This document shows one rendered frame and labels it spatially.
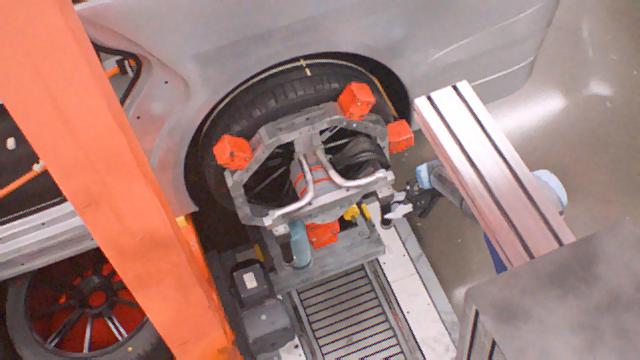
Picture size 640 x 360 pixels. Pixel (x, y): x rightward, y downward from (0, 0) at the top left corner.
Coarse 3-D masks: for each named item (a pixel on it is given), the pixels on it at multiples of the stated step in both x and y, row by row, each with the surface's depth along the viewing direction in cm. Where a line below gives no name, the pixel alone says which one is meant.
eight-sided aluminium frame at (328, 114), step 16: (304, 112) 236; (320, 112) 237; (336, 112) 235; (368, 112) 249; (272, 128) 234; (288, 128) 234; (304, 128) 233; (320, 128) 236; (352, 128) 242; (368, 128) 245; (384, 128) 248; (256, 144) 238; (272, 144) 233; (384, 144) 255; (256, 160) 238; (368, 160) 270; (240, 176) 240; (240, 192) 247; (240, 208) 254; (256, 208) 265; (272, 208) 271; (256, 224) 265
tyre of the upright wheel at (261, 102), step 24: (264, 72) 239; (288, 72) 239; (312, 72) 238; (336, 72) 242; (360, 72) 251; (240, 96) 239; (264, 96) 234; (288, 96) 233; (312, 96) 236; (336, 96) 240; (216, 120) 244; (240, 120) 235; (264, 120) 237; (384, 120) 259; (216, 168) 247; (360, 168) 277; (216, 192) 257
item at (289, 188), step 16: (336, 128) 257; (288, 144) 255; (336, 144) 284; (272, 160) 258; (288, 160) 266; (256, 176) 279; (272, 176) 265; (288, 176) 269; (256, 192) 272; (272, 192) 277; (288, 192) 276
